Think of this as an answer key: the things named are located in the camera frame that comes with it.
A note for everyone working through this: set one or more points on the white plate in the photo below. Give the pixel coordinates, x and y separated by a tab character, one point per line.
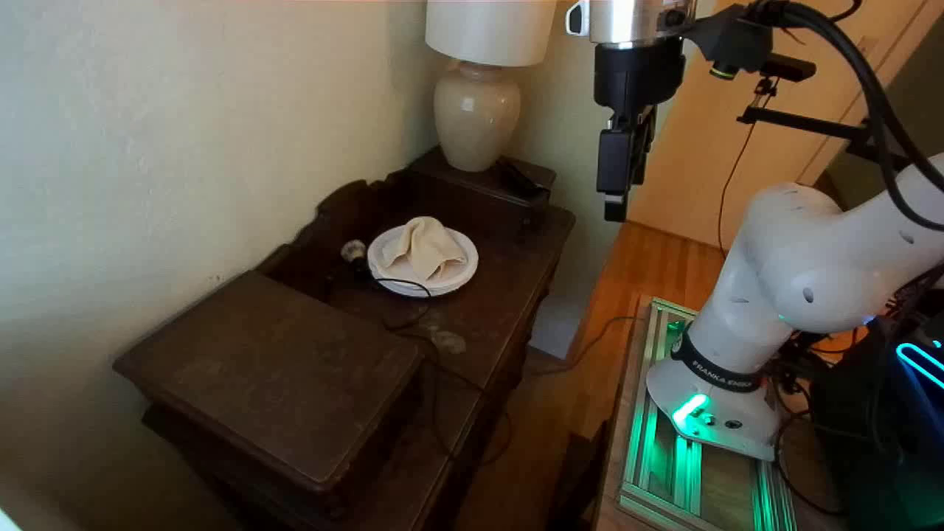
448	278

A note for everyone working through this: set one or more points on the dark wooden side table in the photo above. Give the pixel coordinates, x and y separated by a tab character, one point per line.
474	340

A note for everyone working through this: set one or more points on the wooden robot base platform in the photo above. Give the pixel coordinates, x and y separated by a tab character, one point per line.
664	480

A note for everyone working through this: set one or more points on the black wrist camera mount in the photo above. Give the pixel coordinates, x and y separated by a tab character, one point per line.
739	38

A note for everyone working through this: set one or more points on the dark wooden box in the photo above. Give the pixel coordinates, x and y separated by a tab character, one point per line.
277	393

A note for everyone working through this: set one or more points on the beige knitted cloth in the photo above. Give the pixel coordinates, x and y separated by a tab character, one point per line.
419	249

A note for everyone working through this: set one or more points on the cream ceramic table lamp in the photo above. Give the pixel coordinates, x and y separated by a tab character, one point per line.
475	98

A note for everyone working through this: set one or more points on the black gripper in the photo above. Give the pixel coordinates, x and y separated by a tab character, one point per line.
631	84

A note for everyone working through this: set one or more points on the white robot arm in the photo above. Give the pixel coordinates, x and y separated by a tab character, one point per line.
797	259

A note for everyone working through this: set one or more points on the black remote control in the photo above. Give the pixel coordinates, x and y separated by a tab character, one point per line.
516	180

